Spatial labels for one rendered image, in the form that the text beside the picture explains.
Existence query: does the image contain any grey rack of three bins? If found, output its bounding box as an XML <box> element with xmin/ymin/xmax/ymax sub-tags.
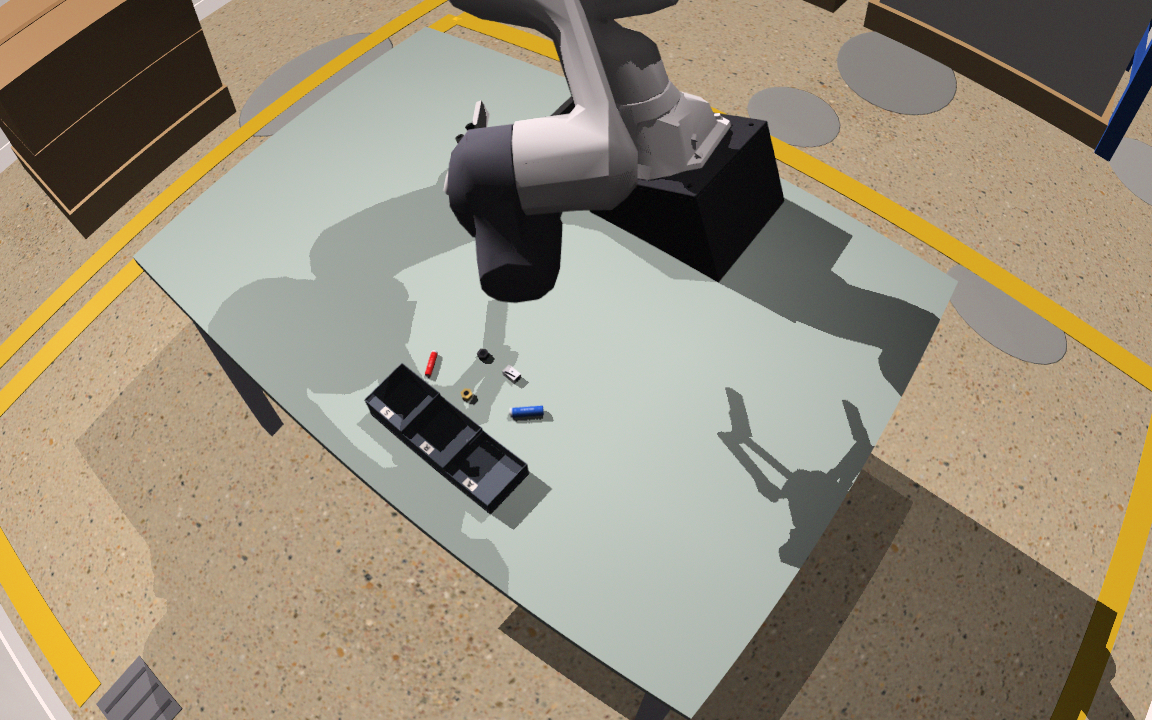
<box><xmin>365</xmin><ymin>363</ymin><xmax>529</xmax><ymax>515</ymax></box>

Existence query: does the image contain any blue battery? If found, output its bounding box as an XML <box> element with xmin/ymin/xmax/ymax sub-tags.
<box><xmin>509</xmin><ymin>406</ymin><xmax>544</xmax><ymax>418</ymax></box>

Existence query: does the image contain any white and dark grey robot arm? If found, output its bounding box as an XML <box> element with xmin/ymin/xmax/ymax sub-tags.
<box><xmin>444</xmin><ymin>0</ymin><xmax>732</xmax><ymax>303</ymax></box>

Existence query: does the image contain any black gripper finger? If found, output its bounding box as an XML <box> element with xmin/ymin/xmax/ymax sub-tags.
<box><xmin>551</xmin><ymin>97</ymin><xmax>575</xmax><ymax>116</ymax></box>
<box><xmin>455</xmin><ymin>101</ymin><xmax>488</xmax><ymax>143</ymax></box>

